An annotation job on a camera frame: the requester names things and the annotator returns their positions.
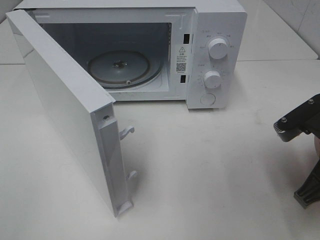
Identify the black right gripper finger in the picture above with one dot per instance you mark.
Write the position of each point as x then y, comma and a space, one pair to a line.
309, 192

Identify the round white door release button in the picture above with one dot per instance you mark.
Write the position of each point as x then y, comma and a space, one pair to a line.
208, 99

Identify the lower white timer knob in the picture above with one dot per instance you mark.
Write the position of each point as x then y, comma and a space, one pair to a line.
212, 79

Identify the upper white power knob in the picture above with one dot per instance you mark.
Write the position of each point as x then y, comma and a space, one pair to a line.
218, 47

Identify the white microwave oven body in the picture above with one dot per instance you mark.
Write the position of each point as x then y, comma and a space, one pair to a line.
175, 31

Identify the glass microwave turntable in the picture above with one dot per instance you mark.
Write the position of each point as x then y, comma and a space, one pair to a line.
122, 69

